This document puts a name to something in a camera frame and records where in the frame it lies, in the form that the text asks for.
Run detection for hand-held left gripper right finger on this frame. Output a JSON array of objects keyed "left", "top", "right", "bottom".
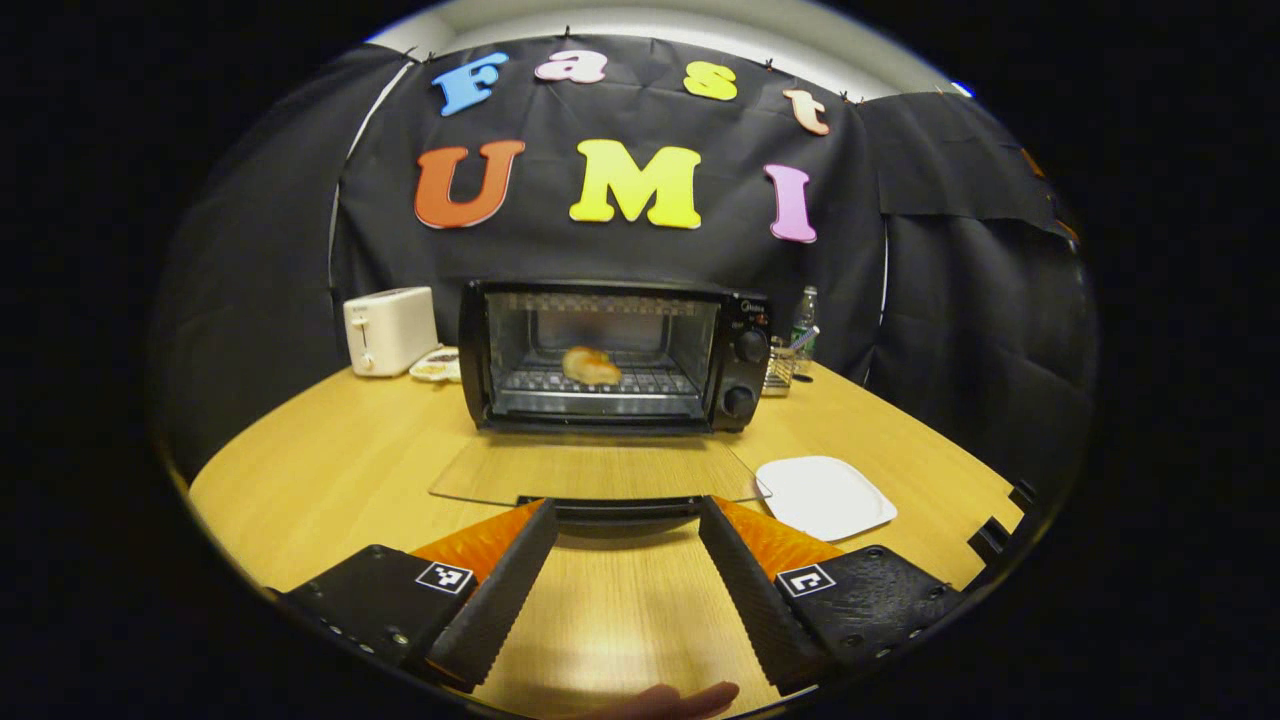
[{"left": 698, "top": 495, "right": 966, "bottom": 693}]

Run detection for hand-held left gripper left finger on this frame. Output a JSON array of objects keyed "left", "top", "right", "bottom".
[{"left": 280, "top": 498, "right": 559, "bottom": 691}]

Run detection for black electric oven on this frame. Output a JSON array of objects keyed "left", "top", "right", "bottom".
[{"left": 428, "top": 280, "right": 773, "bottom": 528}]

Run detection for golden bread roll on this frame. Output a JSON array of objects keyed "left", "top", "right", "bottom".
[{"left": 561, "top": 346, "right": 623, "bottom": 387}]

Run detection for white square plate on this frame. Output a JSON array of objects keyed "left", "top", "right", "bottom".
[{"left": 755, "top": 456, "right": 898, "bottom": 542}]

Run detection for white divided snack tray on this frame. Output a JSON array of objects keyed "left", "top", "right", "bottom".
[{"left": 409, "top": 346, "right": 463, "bottom": 383}]

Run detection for clear plastic water bottle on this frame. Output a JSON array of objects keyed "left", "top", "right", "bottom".
[{"left": 790, "top": 286, "right": 821, "bottom": 373}]

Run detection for white toaster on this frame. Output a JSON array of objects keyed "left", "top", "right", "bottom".
[{"left": 343, "top": 287, "right": 441, "bottom": 378}]

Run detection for black backdrop cloth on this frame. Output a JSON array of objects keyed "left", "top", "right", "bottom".
[{"left": 150, "top": 35, "right": 1096, "bottom": 501}]

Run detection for metal wire mesh holder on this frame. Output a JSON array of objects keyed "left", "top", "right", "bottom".
[{"left": 762, "top": 345, "right": 798, "bottom": 398}]

